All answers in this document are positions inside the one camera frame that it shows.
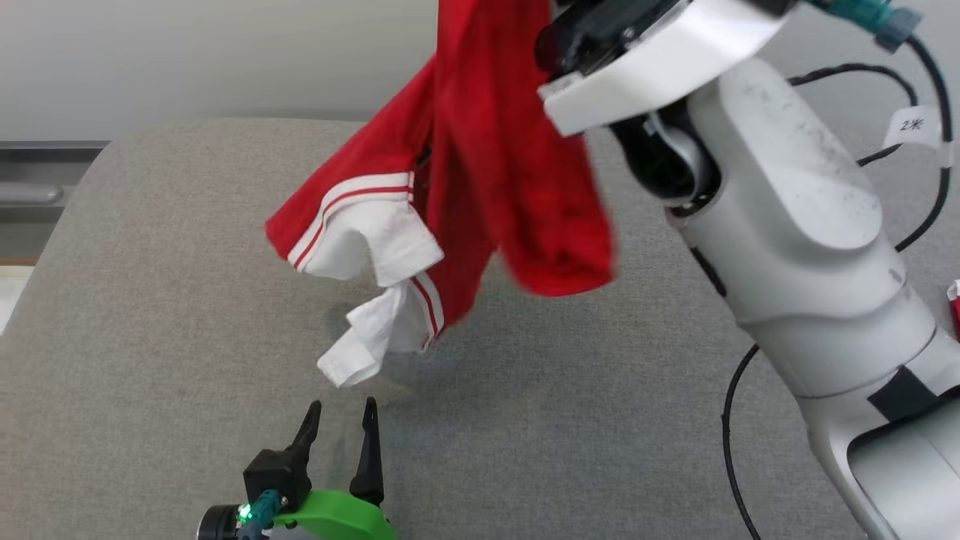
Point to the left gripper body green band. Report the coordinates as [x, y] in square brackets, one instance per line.
[337, 521]

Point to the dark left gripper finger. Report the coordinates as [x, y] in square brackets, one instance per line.
[369, 457]
[309, 435]

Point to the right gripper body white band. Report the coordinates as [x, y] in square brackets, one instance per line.
[660, 67]

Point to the red jersey with white sleeves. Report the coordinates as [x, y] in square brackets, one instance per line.
[487, 187]

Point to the red shorts with white stripes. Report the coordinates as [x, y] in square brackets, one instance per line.
[955, 311]

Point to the grey fabric sofa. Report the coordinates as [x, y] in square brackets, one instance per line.
[150, 337]

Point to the grey rounded bar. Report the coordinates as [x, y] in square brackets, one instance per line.
[30, 194]

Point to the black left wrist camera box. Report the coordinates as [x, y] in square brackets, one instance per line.
[274, 472]

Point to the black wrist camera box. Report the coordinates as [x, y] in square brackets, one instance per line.
[600, 34]
[274, 472]

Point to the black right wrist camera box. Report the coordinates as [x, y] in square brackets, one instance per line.
[600, 34]

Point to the teal left camera connector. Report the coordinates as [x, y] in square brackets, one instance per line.
[262, 506]

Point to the teal camera connector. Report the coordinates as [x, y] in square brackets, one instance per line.
[862, 11]
[262, 506]

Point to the teal right camera connector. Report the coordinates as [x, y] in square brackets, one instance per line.
[862, 11]

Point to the grey metal window rail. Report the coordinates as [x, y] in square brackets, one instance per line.
[45, 166]

